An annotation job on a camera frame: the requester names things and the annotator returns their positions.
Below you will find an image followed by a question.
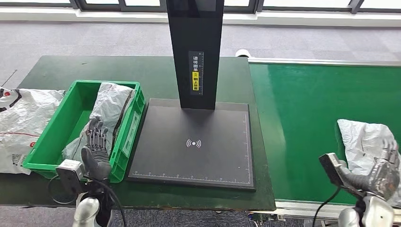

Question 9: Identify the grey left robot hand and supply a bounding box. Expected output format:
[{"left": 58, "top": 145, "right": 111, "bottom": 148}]
[{"left": 80, "top": 116, "right": 113, "bottom": 182}]

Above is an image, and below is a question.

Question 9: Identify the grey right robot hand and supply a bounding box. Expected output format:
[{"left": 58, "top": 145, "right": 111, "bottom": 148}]
[{"left": 340, "top": 141, "right": 401, "bottom": 201}]

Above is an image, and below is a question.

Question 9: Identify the grey parcel bag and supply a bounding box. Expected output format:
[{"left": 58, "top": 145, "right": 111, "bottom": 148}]
[
  {"left": 337, "top": 119, "right": 401, "bottom": 208},
  {"left": 61, "top": 82, "right": 136, "bottom": 164}
]

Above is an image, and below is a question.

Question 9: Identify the black scanner machine with column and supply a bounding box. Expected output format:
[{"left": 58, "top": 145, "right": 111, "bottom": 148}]
[{"left": 127, "top": 0, "right": 256, "bottom": 191}]

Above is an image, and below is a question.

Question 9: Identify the green conveyor belt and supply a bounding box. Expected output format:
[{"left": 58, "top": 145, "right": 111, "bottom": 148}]
[{"left": 249, "top": 63, "right": 401, "bottom": 206}]

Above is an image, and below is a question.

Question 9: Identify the green plastic crate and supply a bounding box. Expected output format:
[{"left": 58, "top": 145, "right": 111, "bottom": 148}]
[{"left": 22, "top": 79, "right": 146, "bottom": 183}]

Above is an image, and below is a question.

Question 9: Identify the large white printed plastic bag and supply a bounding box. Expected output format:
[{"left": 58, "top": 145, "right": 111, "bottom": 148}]
[{"left": 0, "top": 87, "right": 66, "bottom": 175}]

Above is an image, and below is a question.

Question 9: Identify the black yellow label sticker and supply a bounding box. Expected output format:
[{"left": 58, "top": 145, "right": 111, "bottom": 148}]
[{"left": 188, "top": 51, "right": 204, "bottom": 96}]

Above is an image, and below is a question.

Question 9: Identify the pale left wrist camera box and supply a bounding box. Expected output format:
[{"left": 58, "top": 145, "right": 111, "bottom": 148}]
[{"left": 55, "top": 159, "right": 86, "bottom": 195}]

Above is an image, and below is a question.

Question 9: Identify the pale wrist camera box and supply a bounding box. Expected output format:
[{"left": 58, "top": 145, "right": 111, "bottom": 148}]
[
  {"left": 319, "top": 153, "right": 345, "bottom": 189},
  {"left": 55, "top": 159, "right": 86, "bottom": 195}
]

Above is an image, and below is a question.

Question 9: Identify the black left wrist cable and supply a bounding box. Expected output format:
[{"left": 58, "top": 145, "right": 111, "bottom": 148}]
[{"left": 47, "top": 175, "right": 128, "bottom": 227}]

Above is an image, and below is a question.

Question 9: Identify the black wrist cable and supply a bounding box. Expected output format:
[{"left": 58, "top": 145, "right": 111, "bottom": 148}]
[
  {"left": 312, "top": 186, "right": 342, "bottom": 227},
  {"left": 47, "top": 175, "right": 128, "bottom": 227}
]

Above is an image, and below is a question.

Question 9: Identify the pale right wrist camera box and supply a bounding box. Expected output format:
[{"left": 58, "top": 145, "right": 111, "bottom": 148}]
[{"left": 319, "top": 153, "right": 345, "bottom": 189}]

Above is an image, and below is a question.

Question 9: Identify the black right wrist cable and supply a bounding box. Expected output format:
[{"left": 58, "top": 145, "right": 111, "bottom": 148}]
[{"left": 312, "top": 186, "right": 342, "bottom": 227}]

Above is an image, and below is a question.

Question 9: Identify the dark window frame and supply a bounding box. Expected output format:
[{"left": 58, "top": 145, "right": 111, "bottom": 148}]
[{"left": 0, "top": 0, "right": 401, "bottom": 14}]

